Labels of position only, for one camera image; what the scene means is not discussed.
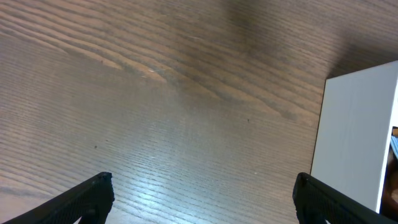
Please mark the white cardboard box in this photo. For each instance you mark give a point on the white cardboard box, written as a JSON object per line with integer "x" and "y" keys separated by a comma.
{"x": 359, "y": 111}

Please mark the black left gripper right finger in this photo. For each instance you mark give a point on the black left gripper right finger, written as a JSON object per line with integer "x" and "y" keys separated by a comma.
{"x": 318, "y": 203}

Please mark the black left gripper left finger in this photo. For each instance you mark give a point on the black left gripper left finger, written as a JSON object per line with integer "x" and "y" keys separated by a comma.
{"x": 88, "y": 202}

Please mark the brown plush toy with carrot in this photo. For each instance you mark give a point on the brown plush toy with carrot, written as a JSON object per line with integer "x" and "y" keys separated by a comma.
{"x": 389, "y": 195}

